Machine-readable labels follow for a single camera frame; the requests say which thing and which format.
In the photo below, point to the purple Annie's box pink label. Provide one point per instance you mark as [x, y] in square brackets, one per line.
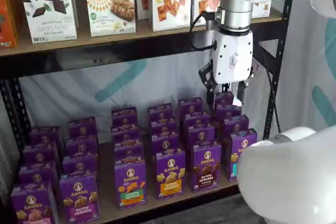
[39, 154]
[44, 136]
[31, 205]
[36, 174]

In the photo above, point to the purple Annie's box orange label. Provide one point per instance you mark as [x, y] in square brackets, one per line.
[170, 174]
[162, 127]
[165, 142]
[161, 112]

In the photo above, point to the wooden shelf board under crackers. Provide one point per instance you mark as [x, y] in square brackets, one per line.
[105, 41]

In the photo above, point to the orange snack box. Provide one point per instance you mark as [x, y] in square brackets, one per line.
[6, 19]

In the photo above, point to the black metal shelf rack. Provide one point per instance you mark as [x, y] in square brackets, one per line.
[105, 61]

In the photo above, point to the white sweet thins box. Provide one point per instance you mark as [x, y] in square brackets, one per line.
[47, 11]

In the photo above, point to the purple Annie's box teal label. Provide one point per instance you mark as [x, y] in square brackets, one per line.
[236, 125]
[241, 142]
[227, 112]
[224, 99]

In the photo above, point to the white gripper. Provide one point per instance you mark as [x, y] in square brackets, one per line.
[233, 56]

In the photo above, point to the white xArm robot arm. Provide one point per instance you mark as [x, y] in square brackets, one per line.
[288, 176]

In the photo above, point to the wooden shelf board under Annie's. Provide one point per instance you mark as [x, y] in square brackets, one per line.
[106, 182]

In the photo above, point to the white teal-patterned backdrop cloth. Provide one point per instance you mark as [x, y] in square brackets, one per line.
[157, 82]

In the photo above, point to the cream Simple Mills bar box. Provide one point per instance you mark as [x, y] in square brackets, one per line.
[110, 9]

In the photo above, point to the purple Annie's box brown label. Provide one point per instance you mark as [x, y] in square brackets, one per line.
[190, 107]
[197, 119]
[200, 134]
[206, 166]

